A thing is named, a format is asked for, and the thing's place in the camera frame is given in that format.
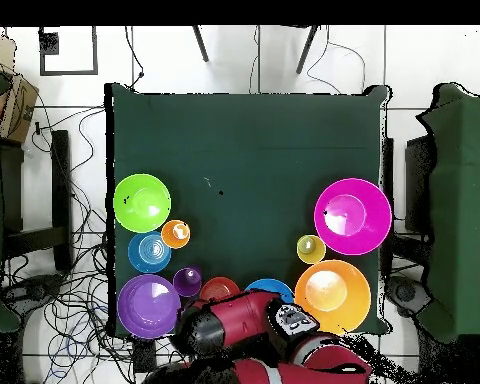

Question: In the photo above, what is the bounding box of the small red-orange bowl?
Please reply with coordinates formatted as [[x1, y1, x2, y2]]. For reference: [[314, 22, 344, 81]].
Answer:
[[198, 276, 242, 302]]

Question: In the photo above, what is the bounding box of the orange cup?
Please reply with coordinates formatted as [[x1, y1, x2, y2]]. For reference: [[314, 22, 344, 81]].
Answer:
[[160, 219, 192, 250]]

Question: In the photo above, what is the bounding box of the dark green table cloth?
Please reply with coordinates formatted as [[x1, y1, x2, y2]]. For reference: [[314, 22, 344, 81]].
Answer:
[[104, 82, 390, 337]]

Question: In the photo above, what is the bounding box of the yellow cup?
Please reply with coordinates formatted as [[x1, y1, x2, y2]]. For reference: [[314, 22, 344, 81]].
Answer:
[[296, 234, 327, 265]]

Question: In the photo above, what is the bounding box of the deep blue bowl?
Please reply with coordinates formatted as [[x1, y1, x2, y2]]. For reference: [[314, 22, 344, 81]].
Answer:
[[244, 278, 296, 304]]

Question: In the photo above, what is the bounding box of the purple cup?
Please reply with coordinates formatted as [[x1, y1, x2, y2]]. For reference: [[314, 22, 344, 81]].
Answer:
[[172, 266, 204, 298]]

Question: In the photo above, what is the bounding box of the lime green bowl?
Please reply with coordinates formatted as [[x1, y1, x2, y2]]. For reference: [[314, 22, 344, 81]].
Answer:
[[113, 173, 172, 234]]

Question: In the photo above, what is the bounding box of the shallow blue bowl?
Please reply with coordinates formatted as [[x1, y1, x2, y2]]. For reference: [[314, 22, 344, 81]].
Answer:
[[127, 230, 172, 275]]

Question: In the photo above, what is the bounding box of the pink bowl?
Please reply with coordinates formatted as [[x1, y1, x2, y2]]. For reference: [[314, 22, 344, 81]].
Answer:
[[313, 177, 393, 256]]

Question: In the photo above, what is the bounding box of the large yellow-orange bowl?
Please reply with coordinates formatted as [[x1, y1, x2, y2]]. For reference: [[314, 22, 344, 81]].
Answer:
[[294, 259, 372, 336]]

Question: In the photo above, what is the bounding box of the purple bowl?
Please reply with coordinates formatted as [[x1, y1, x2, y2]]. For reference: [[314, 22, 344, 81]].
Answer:
[[116, 273, 182, 340]]

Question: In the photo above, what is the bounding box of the black tripod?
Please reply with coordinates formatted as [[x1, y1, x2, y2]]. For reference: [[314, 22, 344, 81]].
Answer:
[[191, 25, 321, 75]]

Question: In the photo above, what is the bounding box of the black power box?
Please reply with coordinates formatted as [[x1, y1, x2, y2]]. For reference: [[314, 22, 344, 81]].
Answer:
[[132, 339, 158, 373]]

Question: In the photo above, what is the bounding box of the black box stand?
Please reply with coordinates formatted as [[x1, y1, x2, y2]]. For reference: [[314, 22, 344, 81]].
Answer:
[[404, 134, 436, 233]]

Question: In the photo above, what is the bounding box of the black bench stand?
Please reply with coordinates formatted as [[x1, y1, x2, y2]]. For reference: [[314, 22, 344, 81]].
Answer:
[[0, 129, 74, 273]]

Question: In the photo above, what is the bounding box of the dark grey round base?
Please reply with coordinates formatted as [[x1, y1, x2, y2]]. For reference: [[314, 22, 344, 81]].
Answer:
[[385, 275, 432, 317], [3, 273, 65, 317]]

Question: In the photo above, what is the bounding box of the cardboard box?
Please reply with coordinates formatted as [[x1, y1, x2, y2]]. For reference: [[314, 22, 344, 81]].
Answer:
[[0, 29, 40, 145]]

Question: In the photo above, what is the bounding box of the black cable with plug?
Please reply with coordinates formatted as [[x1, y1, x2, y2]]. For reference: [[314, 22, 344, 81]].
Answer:
[[123, 25, 146, 91]]

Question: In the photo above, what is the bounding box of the tangle of black cables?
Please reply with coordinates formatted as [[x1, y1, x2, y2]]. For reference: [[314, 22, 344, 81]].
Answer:
[[1, 105, 193, 384]]

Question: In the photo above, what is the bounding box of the black square frame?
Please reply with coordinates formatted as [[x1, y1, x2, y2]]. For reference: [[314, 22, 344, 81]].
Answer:
[[38, 26, 99, 76]]

